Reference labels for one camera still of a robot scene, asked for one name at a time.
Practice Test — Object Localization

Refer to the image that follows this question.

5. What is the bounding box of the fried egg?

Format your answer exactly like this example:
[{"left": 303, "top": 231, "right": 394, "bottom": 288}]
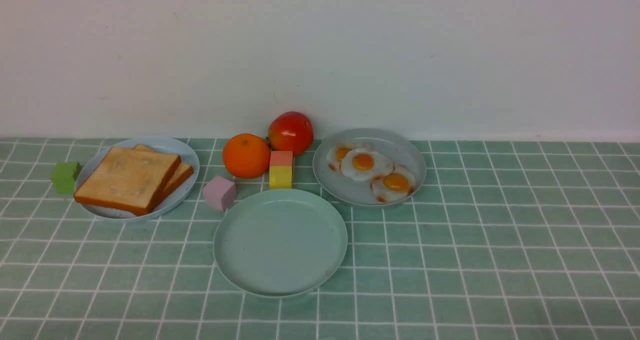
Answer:
[
  {"left": 370, "top": 164, "right": 417, "bottom": 203},
  {"left": 339, "top": 148, "right": 394, "bottom": 182},
  {"left": 326, "top": 142, "right": 373, "bottom": 173}
]

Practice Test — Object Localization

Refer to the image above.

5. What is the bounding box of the toast slice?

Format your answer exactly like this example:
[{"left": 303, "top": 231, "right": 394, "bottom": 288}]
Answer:
[
  {"left": 73, "top": 146, "right": 182, "bottom": 216},
  {"left": 126, "top": 144, "right": 194, "bottom": 204}
]

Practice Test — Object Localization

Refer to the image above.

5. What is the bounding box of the red apple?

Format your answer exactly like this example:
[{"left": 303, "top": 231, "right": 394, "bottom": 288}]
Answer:
[{"left": 267, "top": 111, "right": 314, "bottom": 157}]

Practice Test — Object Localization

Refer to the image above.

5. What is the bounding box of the salmon cube block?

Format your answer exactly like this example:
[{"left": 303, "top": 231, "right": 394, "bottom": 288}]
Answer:
[{"left": 269, "top": 150, "right": 294, "bottom": 168}]

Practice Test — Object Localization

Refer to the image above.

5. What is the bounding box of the yellow cube block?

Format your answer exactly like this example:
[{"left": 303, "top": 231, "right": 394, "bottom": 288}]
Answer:
[{"left": 269, "top": 166, "right": 294, "bottom": 189}]

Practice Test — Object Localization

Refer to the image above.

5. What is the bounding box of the orange fruit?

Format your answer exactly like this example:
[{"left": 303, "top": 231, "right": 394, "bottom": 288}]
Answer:
[{"left": 222, "top": 133, "right": 271, "bottom": 179}]

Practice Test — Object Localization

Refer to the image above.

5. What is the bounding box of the grey egg plate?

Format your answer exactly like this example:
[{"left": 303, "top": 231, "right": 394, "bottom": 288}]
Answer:
[{"left": 311, "top": 128, "right": 426, "bottom": 207}]

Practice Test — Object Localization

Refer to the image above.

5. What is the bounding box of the green centre plate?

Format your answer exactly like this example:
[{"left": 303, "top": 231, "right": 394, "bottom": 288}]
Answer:
[{"left": 212, "top": 189, "right": 349, "bottom": 298}]

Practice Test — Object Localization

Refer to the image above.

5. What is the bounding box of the pink cube block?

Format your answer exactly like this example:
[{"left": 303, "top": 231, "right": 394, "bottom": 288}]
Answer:
[{"left": 202, "top": 175, "right": 237, "bottom": 212}]

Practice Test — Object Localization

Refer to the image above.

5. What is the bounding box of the light blue plate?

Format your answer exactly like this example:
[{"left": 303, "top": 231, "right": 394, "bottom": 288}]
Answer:
[{"left": 74, "top": 137, "right": 201, "bottom": 221}]

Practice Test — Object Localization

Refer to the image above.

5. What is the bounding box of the green checked tablecloth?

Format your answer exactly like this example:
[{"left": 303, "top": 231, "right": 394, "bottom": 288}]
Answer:
[{"left": 0, "top": 137, "right": 640, "bottom": 340}]

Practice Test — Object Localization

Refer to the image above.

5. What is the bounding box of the green cube block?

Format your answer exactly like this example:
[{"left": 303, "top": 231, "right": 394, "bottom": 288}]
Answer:
[{"left": 50, "top": 161, "right": 82, "bottom": 195}]

